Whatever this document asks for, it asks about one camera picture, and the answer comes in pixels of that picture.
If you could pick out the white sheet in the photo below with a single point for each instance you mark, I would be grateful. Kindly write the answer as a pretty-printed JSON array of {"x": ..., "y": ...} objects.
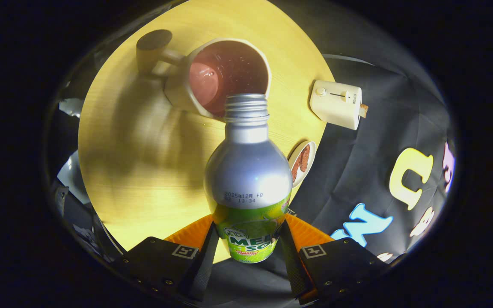
[{"x": 73, "y": 177}]

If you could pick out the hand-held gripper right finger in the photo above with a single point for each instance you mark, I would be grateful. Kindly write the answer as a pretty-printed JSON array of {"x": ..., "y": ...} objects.
[{"x": 293, "y": 267}]

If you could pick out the white round plate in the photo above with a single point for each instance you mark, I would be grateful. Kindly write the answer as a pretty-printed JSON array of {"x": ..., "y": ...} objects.
[{"x": 312, "y": 158}]

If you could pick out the brown meat piece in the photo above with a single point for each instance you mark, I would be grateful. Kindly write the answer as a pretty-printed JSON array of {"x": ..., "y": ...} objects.
[
  {"x": 303, "y": 157},
  {"x": 295, "y": 173}
]

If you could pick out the wooden table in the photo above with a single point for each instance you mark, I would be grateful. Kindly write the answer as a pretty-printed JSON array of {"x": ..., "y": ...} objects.
[{"x": 152, "y": 188}]

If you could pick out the silver green juice bottle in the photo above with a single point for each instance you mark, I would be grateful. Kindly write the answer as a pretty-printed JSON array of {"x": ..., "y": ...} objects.
[{"x": 248, "y": 171}]

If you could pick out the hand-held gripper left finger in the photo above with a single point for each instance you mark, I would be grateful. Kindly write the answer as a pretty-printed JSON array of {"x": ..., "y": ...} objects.
[{"x": 203, "y": 267}]

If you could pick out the white toaster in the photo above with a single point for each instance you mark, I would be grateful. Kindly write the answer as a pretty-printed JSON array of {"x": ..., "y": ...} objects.
[{"x": 336, "y": 107}]

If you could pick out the black backdrop cloth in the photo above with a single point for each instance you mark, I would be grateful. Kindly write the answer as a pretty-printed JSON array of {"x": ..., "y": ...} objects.
[{"x": 357, "y": 145}]

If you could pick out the toast slice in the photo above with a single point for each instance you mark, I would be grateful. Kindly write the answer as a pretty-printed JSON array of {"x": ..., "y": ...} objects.
[{"x": 363, "y": 110}]

